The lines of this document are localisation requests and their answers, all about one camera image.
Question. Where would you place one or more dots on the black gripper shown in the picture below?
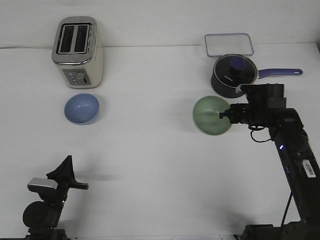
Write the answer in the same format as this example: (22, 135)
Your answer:
(65, 177)
(238, 113)

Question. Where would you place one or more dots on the green bowl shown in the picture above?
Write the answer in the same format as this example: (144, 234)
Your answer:
(206, 115)

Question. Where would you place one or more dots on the blue bowl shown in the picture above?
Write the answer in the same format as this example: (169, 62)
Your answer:
(82, 109)

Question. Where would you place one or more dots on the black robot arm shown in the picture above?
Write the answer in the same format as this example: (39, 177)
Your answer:
(266, 108)
(42, 217)

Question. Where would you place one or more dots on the dark blue saucepan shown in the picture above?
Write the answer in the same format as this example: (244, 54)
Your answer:
(231, 93)

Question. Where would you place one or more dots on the glass pot lid blue knob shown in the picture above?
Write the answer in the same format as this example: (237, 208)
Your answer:
(231, 70)

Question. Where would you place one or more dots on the clear plastic container lid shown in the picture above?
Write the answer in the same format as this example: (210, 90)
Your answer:
(219, 44)

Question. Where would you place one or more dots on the cream and steel toaster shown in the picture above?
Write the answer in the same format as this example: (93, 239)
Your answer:
(77, 52)

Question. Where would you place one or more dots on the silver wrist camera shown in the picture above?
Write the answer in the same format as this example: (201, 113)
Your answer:
(37, 184)

